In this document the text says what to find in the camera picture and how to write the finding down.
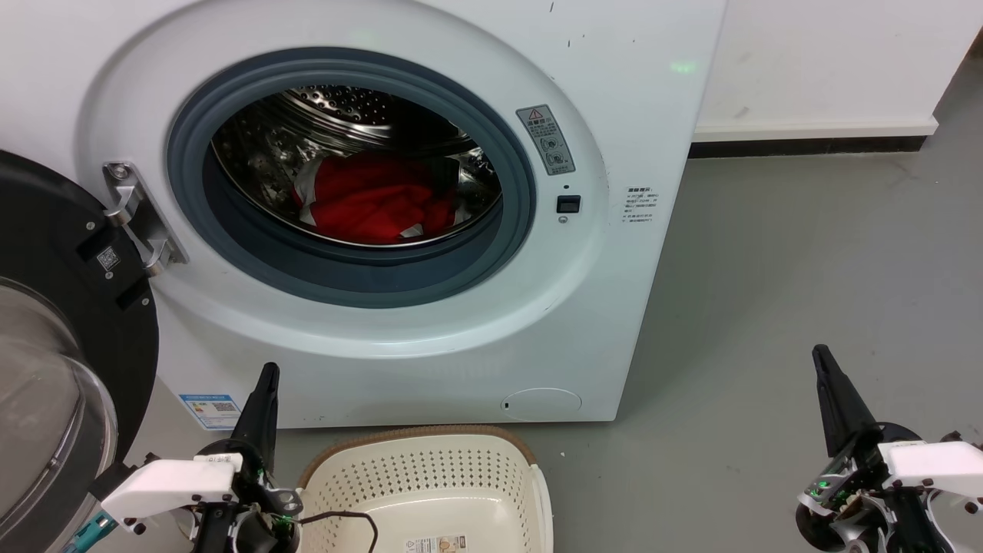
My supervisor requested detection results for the white and black baseboard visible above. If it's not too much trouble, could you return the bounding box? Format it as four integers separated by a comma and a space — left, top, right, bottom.
691, 115, 939, 160

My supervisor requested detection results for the printed paper product label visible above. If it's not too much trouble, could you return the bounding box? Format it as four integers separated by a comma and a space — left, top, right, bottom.
405, 535, 468, 553

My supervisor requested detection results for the red garment with white trim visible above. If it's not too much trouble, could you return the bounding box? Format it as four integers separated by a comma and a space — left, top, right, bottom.
292, 151, 459, 245

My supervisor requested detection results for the thin black cable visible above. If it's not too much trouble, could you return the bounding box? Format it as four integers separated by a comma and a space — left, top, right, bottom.
296, 510, 381, 553

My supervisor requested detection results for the grey rubber door gasket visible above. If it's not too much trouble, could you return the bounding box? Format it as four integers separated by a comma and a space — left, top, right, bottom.
167, 48, 537, 310

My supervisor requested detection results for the small printed text label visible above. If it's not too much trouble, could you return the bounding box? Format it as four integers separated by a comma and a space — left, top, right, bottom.
622, 185, 658, 225

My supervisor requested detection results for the cream perforated laundry basket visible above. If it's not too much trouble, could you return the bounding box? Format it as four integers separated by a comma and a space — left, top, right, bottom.
296, 425, 554, 553

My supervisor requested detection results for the blue energy label sticker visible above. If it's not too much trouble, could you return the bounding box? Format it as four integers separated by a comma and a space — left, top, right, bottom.
179, 393, 243, 430

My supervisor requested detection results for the white front-load washing machine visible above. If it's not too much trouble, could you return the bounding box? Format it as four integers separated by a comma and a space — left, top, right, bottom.
0, 0, 726, 429

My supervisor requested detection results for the black round washer door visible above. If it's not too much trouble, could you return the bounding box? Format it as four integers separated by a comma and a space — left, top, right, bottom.
0, 150, 160, 553

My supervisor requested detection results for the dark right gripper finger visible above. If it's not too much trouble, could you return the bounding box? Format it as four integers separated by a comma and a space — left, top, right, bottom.
812, 344, 878, 460

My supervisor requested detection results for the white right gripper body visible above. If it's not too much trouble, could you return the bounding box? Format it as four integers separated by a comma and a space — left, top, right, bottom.
833, 422, 983, 512

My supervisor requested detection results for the grey warning sticker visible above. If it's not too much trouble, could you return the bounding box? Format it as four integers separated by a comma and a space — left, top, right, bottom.
515, 104, 576, 177

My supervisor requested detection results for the teal connector cable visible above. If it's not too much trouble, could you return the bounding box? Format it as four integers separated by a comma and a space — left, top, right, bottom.
65, 513, 117, 553

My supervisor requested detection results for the round white filter cover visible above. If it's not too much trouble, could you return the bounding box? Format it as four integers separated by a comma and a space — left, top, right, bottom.
501, 387, 583, 422

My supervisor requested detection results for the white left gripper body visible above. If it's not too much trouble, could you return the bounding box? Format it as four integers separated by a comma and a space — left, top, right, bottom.
98, 438, 271, 536

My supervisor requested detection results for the silver metal door hinge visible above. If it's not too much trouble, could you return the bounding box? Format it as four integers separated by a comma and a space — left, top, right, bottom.
102, 161, 189, 277

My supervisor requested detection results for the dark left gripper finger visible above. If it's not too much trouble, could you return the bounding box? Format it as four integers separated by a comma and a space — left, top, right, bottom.
229, 363, 281, 471

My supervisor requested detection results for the stainless steel washing machine drum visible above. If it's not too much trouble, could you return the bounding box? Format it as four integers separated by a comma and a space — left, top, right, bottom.
211, 84, 504, 248

